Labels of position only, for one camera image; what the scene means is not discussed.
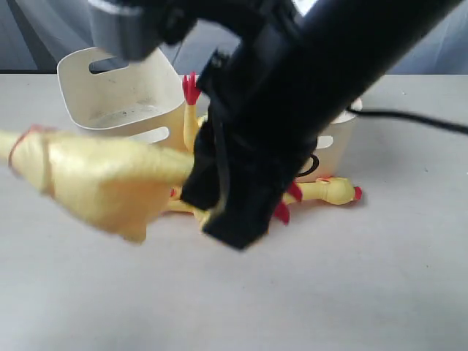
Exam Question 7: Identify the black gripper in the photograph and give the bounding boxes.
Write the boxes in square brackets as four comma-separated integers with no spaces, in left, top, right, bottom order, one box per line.
[181,122,317,250]

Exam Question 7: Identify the headless yellow chicken body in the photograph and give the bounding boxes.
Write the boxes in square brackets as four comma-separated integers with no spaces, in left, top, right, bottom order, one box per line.
[170,72,208,154]

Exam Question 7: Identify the whole yellow rubber chicken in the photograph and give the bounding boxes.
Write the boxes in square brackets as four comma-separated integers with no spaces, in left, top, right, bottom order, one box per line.
[163,177,363,227]

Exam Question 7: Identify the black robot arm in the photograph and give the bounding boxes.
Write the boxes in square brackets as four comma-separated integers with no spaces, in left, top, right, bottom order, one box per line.
[182,1,457,249]

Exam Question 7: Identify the cream bin marked O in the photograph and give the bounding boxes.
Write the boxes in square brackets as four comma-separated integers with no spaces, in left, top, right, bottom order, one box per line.
[296,110,357,183]

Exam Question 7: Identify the cream bin marked X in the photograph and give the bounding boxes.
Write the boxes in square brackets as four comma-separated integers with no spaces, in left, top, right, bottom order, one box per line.
[57,48,185,151]

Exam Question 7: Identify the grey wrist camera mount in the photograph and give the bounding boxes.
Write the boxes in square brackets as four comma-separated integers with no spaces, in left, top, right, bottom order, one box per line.
[88,0,197,62]

